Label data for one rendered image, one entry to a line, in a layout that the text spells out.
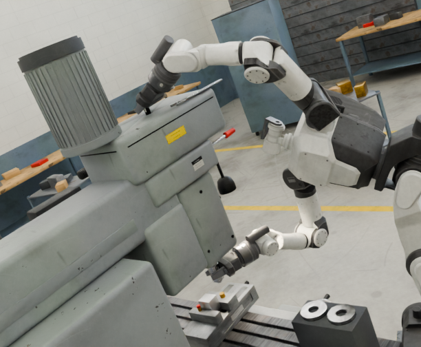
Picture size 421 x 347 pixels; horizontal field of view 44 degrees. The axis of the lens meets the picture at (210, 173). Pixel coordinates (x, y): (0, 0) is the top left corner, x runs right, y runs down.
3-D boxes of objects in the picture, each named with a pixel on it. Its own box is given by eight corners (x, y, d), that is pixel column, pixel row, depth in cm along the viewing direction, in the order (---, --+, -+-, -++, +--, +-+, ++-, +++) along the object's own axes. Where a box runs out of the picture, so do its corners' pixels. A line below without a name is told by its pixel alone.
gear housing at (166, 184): (177, 166, 204) (167, 143, 201) (221, 162, 187) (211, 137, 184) (114, 209, 183) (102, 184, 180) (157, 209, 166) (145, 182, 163)
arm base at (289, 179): (320, 180, 219) (303, 159, 222) (334, 168, 208) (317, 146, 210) (294, 197, 213) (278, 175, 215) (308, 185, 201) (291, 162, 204)
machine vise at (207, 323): (232, 294, 235) (224, 274, 232) (259, 297, 225) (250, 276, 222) (185, 347, 211) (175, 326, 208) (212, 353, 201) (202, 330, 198)
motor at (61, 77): (100, 134, 178) (58, 44, 168) (134, 128, 163) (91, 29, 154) (51, 160, 165) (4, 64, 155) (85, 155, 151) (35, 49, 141)
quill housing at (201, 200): (204, 240, 210) (174, 170, 201) (242, 243, 195) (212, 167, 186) (173, 267, 198) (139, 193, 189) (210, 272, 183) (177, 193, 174)
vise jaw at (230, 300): (212, 298, 225) (208, 290, 224) (239, 301, 215) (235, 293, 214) (203, 306, 221) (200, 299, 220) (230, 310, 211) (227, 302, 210)
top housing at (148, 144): (182, 133, 208) (166, 95, 203) (230, 126, 189) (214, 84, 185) (91, 189, 178) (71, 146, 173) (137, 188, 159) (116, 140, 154)
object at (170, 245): (166, 260, 199) (139, 201, 191) (211, 266, 181) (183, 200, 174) (131, 290, 187) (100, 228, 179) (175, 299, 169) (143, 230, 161)
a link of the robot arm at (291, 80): (270, 60, 149) (310, 102, 164) (274, 27, 155) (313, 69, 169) (238, 73, 157) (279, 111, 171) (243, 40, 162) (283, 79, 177)
